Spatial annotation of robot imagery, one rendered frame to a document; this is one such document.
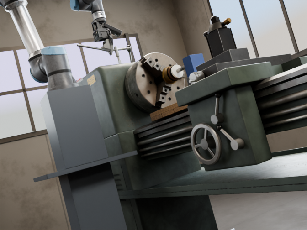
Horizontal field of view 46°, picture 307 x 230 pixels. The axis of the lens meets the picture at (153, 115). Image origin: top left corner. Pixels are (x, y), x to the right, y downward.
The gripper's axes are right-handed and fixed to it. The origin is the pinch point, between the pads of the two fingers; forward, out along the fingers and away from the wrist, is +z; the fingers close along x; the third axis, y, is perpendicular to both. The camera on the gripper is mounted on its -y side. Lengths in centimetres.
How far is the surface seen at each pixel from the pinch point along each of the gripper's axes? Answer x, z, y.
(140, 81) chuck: 23.5, 24.6, 1.4
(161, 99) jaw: 27.5, 36.2, -6.1
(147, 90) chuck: 23.5, 29.5, -1.7
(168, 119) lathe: 44, 49, 5
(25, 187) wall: -235, 65, 13
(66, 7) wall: -225, -138, -81
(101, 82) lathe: 4.8, 17.6, 13.8
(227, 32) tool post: 84, 23, -6
